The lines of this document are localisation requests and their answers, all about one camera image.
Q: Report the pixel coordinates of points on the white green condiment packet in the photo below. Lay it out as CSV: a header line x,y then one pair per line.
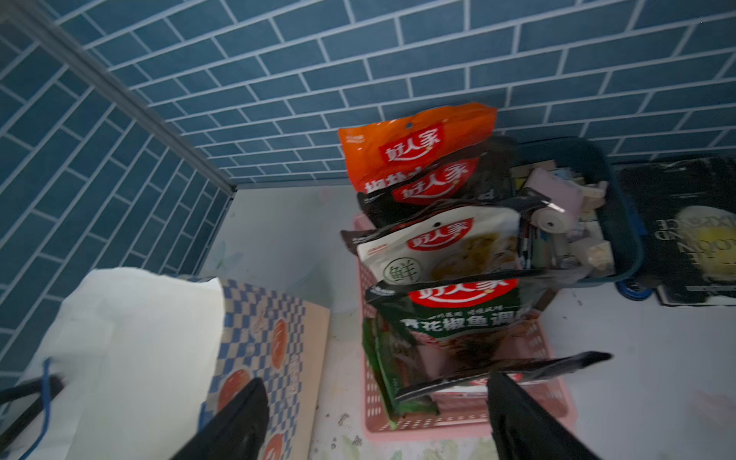
x,y
447,241

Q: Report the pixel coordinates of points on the orange condiment packet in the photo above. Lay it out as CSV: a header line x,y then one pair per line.
x,y
383,154

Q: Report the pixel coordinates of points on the dark teal storage bin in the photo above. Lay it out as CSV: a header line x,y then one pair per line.
x,y
614,217

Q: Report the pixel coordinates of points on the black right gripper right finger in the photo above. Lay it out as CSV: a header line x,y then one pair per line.
x,y
523,429

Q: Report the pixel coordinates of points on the pink perforated plastic basket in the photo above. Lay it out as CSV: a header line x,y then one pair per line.
x,y
461,414

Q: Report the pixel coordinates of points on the small green condiment packet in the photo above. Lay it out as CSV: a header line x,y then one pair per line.
x,y
395,365

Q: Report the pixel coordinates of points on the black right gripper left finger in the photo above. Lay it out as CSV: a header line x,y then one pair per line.
x,y
236,432

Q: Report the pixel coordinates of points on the black red condiment packet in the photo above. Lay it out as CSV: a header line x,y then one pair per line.
x,y
478,172

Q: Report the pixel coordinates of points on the aluminium corner post left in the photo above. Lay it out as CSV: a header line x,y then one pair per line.
x,y
66,50

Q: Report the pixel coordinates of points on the blue checkered paper bag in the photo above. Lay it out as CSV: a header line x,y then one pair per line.
x,y
133,365

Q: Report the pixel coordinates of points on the black book with yellow picture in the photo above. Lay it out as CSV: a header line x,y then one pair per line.
x,y
684,211

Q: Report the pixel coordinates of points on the pink paper roll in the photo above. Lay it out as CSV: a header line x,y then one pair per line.
x,y
564,202

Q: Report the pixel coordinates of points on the dark green fish condiment packet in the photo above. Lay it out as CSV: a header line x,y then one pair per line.
x,y
468,318

